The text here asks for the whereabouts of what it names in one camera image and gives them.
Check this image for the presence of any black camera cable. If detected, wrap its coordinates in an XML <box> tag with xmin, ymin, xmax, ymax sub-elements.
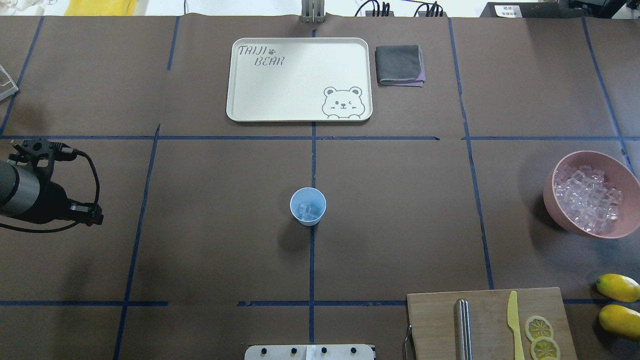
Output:
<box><xmin>0</xmin><ymin>148</ymin><xmax>102</xmax><ymax>234</ymax></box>

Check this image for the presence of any grey folded cloth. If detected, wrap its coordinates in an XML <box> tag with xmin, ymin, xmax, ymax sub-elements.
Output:
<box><xmin>375</xmin><ymin>44</ymin><xmax>426</xmax><ymax>87</ymax></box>

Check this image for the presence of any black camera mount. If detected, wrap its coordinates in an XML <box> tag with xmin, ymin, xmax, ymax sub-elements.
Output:
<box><xmin>7</xmin><ymin>137</ymin><xmax>78</xmax><ymax>183</ymax></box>

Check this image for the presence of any black labelled bar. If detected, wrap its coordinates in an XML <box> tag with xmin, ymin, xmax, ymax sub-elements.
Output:
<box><xmin>479</xmin><ymin>0</ymin><xmax>586</xmax><ymax>19</ymax></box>

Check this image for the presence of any lemon slice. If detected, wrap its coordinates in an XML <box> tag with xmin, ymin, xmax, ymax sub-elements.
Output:
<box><xmin>529</xmin><ymin>336</ymin><xmax>562</xmax><ymax>360</ymax></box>
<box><xmin>525</xmin><ymin>316</ymin><xmax>554</xmax><ymax>343</ymax></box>

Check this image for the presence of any pile of clear ice cubes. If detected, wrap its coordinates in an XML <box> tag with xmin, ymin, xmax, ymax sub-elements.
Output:
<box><xmin>553</xmin><ymin>164</ymin><xmax>624</xmax><ymax>235</ymax></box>

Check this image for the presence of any yellow lemon near edge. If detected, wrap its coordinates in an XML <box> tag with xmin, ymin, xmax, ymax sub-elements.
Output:
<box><xmin>598</xmin><ymin>304</ymin><xmax>640</xmax><ymax>342</ymax></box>

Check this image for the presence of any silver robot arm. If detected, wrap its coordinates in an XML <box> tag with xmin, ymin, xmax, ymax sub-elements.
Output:
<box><xmin>0</xmin><ymin>161</ymin><xmax>105</xmax><ymax>226</ymax></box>

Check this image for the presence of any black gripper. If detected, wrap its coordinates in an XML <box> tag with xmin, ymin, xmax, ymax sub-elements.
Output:
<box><xmin>20</xmin><ymin>182</ymin><xmax>105</xmax><ymax>226</ymax></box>

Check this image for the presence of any cream bear tray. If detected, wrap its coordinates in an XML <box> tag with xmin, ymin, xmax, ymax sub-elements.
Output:
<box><xmin>226</xmin><ymin>38</ymin><xmax>373</xmax><ymax>123</ymax></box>

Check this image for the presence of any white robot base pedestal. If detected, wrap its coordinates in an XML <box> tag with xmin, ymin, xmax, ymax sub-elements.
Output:
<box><xmin>244</xmin><ymin>343</ymin><xmax>377</xmax><ymax>360</ymax></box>

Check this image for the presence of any black steel rod tool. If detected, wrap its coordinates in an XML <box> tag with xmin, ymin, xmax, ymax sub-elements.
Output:
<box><xmin>454</xmin><ymin>298</ymin><xmax>473</xmax><ymax>360</ymax></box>

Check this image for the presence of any pink bowl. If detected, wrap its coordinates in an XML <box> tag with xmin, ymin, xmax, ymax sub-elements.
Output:
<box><xmin>542</xmin><ymin>150</ymin><xmax>640</xmax><ymax>240</ymax></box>

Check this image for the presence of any light blue cup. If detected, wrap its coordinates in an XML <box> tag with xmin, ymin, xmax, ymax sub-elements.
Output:
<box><xmin>289</xmin><ymin>187</ymin><xmax>327</xmax><ymax>227</ymax></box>

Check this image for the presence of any wooden cutting board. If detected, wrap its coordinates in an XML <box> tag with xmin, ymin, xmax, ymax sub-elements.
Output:
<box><xmin>406</xmin><ymin>287</ymin><xmax>578</xmax><ymax>360</ymax></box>

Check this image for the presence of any yellow plastic knife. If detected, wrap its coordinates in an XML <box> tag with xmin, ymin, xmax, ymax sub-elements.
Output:
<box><xmin>506</xmin><ymin>290</ymin><xmax>525</xmax><ymax>360</ymax></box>

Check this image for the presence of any aluminium frame post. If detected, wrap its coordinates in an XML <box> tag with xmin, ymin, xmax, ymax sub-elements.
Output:
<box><xmin>301</xmin><ymin>0</ymin><xmax>326</xmax><ymax>24</ymax></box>

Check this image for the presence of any white cup rack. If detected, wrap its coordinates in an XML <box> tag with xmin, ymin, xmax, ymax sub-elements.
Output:
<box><xmin>0</xmin><ymin>64</ymin><xmax>19</xmax><ymax>101</ymax></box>

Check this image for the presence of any yellow lemon near bowl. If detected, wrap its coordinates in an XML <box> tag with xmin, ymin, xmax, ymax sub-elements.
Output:
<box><xmin>595</xmin><ymin>273</ymin><xmax>640</xmax><ymax>303</ymax></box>

